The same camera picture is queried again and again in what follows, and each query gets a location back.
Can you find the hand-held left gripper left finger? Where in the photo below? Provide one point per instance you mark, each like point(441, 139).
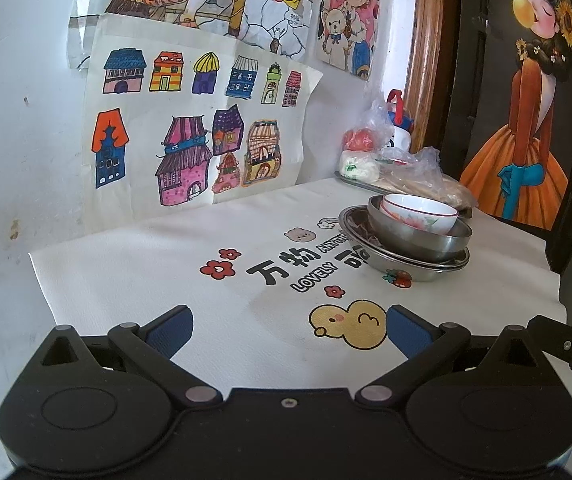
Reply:
point(176, 327)

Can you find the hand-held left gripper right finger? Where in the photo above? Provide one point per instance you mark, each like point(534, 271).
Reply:
point(403, 327)

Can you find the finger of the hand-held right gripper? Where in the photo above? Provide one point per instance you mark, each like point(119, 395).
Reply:
point(558, 337)

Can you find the large stainless steel plate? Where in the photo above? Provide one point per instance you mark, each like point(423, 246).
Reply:
point(416, 272)

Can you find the deep stainless steel bowl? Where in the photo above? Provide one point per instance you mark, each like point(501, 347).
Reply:
point(406, 245)

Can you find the white red-rimmed ceramic bowl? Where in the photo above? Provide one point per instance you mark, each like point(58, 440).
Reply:
point(416, 205)
point(418, 226)

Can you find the white printed tablecloth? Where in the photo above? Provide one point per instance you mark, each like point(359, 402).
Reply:
point(166, 270)

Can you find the stainless steel tray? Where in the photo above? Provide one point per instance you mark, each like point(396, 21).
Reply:
point(351, 182)

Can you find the crumpled clear plastic bag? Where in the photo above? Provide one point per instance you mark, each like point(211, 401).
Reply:
point(431, 175)

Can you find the white round bun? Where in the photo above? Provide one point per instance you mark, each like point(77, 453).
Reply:
point(358, 167)

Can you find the red and white packet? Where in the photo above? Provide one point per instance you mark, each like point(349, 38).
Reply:
point(396, 160)

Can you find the red round food item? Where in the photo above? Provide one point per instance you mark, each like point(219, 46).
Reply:
point(361, 140)

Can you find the colourful houses drawing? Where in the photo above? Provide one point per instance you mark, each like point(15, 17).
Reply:
point(186, 125)

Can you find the orange dress girl painting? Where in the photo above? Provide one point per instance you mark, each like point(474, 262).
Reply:
point(526, 135)

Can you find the child and teddy drawing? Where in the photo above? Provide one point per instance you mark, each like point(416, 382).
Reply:
point(351, 15)

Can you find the large coloured figure drawing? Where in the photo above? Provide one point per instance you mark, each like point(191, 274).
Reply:
point(216, 0)

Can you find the brown wooden frame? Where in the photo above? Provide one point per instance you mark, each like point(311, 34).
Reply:
point(428, 60)

